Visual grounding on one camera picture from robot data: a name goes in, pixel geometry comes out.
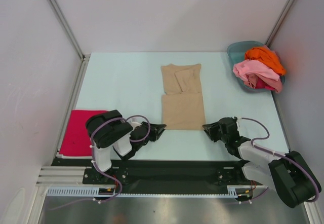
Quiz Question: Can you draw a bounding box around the beige t shirt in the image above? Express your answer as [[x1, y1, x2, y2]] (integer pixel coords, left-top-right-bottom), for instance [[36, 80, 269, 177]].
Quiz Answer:
[[161, 64, 206, 130]]

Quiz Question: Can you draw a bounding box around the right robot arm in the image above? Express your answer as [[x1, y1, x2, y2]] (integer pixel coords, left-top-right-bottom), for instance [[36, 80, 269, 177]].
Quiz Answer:
[[202, 117, 321, 208]]

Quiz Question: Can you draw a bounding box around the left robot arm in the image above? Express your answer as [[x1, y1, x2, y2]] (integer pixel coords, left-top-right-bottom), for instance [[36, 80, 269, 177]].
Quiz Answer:
[[86, 110, 167, 183]]

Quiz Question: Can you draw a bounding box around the magenta t shirt in basket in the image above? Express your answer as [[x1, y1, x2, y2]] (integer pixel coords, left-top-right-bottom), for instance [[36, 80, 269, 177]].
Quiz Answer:
[[255, 78, 268, 89]]

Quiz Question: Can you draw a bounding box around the pink t shirt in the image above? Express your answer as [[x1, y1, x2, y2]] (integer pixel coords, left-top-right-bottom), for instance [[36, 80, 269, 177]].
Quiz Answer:
[[232, 59, 283, 93]]

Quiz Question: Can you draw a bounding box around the folded magenta t shirt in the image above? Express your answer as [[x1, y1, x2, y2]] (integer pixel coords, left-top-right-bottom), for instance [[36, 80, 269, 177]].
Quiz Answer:
[[58, 110, 107, 159]]

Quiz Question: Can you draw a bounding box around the teal plastic basket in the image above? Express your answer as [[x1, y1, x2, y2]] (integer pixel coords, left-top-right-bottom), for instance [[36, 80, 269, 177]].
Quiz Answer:
[[226, 40, 286, 93]]

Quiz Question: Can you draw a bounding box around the orange t shirt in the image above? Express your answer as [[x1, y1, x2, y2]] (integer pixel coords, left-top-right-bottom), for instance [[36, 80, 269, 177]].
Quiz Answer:
[[245, 46, 287, 76]]

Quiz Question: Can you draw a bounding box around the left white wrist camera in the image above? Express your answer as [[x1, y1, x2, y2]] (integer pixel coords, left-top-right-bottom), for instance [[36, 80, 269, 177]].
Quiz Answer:
[[130, 120, 141, 129]]

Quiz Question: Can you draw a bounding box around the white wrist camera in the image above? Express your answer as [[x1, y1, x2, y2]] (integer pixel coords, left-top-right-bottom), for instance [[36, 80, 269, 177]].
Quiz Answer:
[[234, 117, 242, 129], [130, 120, 141, 129]]

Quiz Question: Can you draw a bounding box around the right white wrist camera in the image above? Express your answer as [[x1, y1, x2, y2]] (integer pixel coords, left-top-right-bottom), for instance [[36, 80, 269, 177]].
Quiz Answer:
[[234, 117, 242, 129]]

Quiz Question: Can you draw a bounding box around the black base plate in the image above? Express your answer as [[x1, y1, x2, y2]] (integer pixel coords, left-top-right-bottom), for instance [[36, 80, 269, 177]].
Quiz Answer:
[[51, 158, 259, 195]]

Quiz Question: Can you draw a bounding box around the white slotted cable duct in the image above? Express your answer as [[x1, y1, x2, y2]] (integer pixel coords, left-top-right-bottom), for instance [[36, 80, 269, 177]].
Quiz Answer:
[[47, 186, 251, 198]]

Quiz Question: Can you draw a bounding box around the left aluminium frame post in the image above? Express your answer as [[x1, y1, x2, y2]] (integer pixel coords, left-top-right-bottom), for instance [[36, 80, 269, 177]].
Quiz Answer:
[[36, 0, 86, 60]]

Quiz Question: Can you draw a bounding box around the aluminium frame post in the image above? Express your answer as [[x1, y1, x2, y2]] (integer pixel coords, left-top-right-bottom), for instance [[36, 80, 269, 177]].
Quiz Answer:
[[265, 0, 296, 47], [36, 0, 86, 60]]

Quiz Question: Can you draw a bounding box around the aluminium front rail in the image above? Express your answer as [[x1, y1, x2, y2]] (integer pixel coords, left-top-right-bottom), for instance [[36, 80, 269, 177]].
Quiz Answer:
[[35, 166, 312, 187]]

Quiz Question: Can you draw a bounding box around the right aluminium frame post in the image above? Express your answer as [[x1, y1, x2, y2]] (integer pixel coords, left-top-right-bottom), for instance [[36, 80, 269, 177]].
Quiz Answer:
[[265, 0, 296, 47]]

